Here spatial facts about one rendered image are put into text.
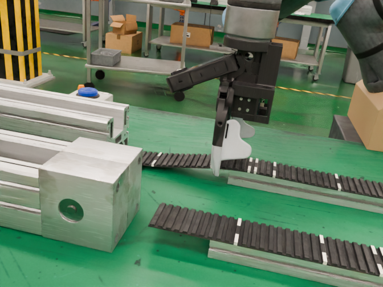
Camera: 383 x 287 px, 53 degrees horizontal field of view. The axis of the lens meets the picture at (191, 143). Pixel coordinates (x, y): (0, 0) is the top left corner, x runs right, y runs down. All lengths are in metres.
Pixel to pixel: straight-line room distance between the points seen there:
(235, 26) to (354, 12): 0.43
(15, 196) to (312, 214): 0.41
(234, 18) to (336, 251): 0.33
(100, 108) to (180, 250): 0.32
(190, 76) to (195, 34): 4.83
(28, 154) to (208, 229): 0.26
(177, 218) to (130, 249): 0.07
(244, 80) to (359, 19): 0.41
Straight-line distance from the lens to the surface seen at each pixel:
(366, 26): 0.94
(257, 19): 0.55
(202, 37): 5.41
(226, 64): 0.57
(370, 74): 0.99
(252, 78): 0.58
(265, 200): 0.62
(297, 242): 0.48
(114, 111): 0.69
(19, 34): 3.81
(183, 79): 0.59
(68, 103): 0.73
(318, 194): 0.65
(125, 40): 5.60
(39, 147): 0.55
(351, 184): 0.66
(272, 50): 0.57
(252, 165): 0.64
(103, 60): 3.64
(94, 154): 0.49
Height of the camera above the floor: 1.09
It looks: 23 degrees down
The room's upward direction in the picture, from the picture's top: 6 degrees clockwise
